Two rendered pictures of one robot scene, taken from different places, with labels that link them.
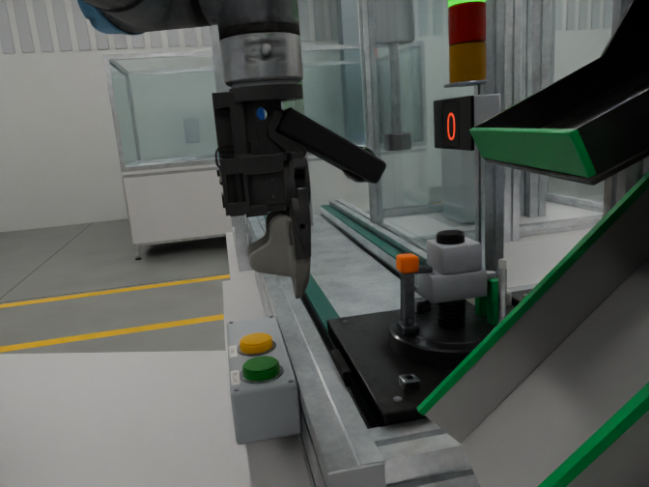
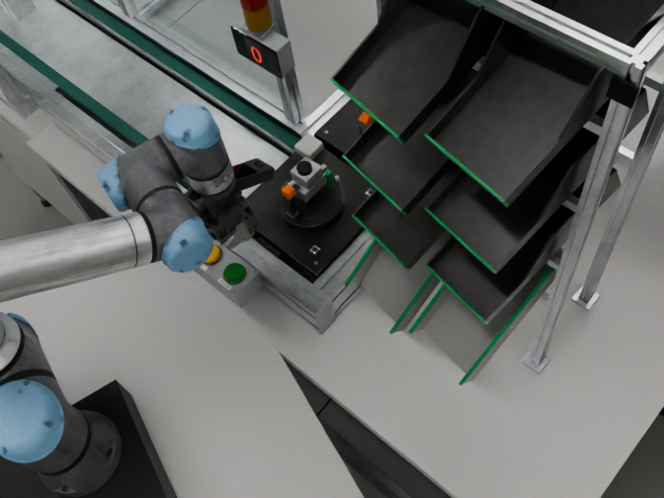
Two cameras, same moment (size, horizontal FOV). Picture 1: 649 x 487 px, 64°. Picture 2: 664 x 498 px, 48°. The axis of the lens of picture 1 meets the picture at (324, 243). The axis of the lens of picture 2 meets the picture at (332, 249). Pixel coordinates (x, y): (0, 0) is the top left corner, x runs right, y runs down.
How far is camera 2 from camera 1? 1.07 m
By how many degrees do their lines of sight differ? 50
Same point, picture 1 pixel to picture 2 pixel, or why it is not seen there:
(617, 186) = not seen: hidden behind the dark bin
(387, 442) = (323, 286)
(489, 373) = (366, 264)
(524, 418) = (381, 274)
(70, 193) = not seen: outside the picture
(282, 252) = (241, 234)
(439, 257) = (304, 184)
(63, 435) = (119, 349)
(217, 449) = (215, 308)
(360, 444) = (315, 293)
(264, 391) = (247, 285)
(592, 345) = not seen: hidden behind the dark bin
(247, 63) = (216, 188)
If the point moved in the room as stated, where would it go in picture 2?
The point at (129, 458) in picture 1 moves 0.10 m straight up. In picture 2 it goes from (176, 339) to (161, 318)
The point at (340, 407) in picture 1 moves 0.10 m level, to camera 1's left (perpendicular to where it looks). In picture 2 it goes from (291, 277) to (250, 307)
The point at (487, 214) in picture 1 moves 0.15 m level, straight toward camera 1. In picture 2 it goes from (289, 88) to (312, 140)
